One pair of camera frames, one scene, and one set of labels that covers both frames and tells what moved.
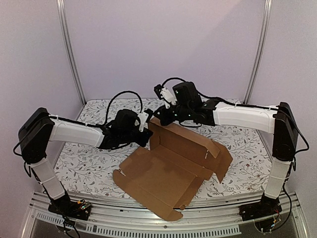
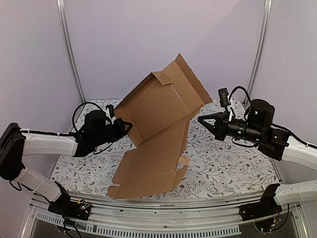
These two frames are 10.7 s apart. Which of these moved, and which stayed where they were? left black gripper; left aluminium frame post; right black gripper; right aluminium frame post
Moved: left black gripper; right black gripper
Stayed: right aluminium frame post; left aluminium frame post
